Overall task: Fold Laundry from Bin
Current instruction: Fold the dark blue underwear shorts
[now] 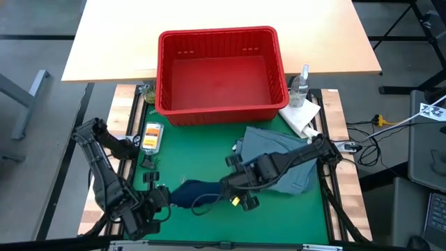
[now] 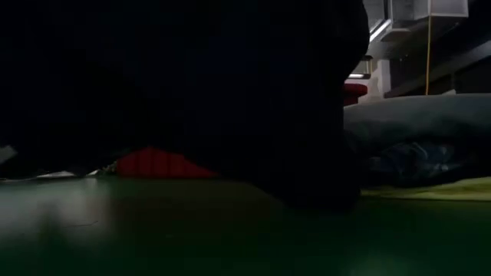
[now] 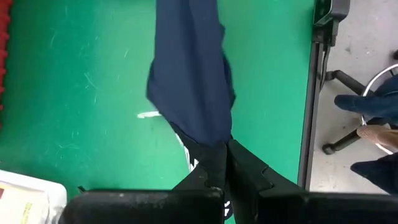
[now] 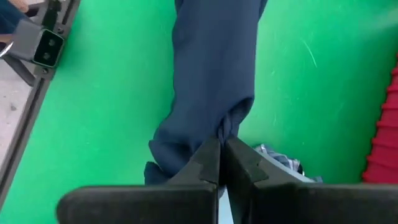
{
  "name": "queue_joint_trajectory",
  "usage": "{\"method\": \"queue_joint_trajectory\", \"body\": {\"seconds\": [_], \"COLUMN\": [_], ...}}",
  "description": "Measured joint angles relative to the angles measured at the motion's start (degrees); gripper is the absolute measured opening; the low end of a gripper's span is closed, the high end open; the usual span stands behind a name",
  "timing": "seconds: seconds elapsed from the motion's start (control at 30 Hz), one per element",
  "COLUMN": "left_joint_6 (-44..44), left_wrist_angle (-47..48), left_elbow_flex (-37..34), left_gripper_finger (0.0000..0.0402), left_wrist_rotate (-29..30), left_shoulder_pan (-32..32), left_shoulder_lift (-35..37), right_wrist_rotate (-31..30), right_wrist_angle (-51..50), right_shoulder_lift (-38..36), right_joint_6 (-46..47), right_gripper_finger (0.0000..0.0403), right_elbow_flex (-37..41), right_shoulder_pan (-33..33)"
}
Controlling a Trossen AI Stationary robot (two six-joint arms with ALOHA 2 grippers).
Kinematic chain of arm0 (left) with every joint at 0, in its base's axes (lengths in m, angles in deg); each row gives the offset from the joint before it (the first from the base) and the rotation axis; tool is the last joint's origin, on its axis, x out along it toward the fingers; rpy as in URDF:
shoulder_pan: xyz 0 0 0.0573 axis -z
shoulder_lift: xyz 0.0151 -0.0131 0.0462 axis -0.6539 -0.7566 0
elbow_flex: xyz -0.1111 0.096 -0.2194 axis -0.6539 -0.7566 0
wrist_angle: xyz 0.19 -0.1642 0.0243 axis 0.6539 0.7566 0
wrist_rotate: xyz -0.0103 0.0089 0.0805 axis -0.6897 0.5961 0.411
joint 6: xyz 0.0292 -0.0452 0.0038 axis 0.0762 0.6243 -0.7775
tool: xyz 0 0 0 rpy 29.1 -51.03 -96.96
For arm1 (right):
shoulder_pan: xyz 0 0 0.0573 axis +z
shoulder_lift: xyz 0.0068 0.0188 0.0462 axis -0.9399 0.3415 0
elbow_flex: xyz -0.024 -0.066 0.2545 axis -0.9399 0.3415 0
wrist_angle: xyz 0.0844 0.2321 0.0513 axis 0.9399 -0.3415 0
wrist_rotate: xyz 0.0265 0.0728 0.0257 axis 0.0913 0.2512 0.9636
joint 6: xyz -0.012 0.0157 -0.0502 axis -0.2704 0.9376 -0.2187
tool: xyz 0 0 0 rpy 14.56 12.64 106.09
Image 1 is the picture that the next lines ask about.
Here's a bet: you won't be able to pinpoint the black-and-white printed marker tag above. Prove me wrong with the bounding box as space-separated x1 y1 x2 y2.
419 102 446 122

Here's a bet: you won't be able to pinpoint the grey metal table leg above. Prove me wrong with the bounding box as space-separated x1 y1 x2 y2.
0 69 52 141

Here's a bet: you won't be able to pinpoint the black metal desk base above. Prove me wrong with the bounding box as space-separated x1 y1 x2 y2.
369 0 446 96

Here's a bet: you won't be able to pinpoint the black cable sleeve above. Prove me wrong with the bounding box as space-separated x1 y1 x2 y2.
320 177 370 243
83 212 109 238

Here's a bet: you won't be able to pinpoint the yellow power plug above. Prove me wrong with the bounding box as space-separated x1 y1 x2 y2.
374 114 397 127

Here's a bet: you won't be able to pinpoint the green table mat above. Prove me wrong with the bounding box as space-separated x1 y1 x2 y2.
124 104 330 245

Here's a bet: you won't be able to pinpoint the clear plastic spray bottle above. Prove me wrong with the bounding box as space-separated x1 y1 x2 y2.
288 63 310 108

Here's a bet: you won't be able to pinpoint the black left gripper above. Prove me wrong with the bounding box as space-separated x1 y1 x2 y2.
121 171 161 241

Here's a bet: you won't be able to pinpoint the orange-labelled clear plastic package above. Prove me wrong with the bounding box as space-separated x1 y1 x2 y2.
141 121 164 157

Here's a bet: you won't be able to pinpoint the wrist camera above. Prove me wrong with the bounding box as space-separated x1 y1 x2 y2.
220 176 245 199
149 186 172 212

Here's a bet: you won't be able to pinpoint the white tote bag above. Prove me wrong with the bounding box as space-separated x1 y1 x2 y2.
278 99 323 140

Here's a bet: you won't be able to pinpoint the black keyboard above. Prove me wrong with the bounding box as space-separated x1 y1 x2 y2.
423 192 446 241

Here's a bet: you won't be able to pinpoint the red plastic laundry bin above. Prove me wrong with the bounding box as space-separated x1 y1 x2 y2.
155 24 290 126

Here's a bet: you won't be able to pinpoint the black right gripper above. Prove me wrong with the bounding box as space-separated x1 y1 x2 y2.
225 153 279 212

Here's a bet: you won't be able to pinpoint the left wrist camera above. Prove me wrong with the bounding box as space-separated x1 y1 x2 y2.
149 186 172 212

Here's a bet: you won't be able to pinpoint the light wooden table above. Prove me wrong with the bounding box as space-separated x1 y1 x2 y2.
61 0 383 84

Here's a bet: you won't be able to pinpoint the black aluminium table frame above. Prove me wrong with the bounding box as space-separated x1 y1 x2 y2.
104 83 351 245

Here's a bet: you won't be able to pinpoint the black computer mouse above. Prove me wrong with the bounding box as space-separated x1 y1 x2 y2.
407 235 431 251

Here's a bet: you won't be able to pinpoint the small potted plant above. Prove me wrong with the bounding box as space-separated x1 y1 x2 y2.
138 83 157 105

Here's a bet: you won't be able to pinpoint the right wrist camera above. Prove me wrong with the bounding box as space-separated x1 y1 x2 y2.
220 176 245 199

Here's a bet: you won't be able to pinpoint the grey plastic case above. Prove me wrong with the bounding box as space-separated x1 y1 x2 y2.
407 89 446 192

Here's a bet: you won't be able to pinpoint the dark navy garment white tags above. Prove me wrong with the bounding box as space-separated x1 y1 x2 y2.
170 179 226 209

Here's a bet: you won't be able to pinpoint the grey-blue garment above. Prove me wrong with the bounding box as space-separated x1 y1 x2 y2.
232 125 318 195

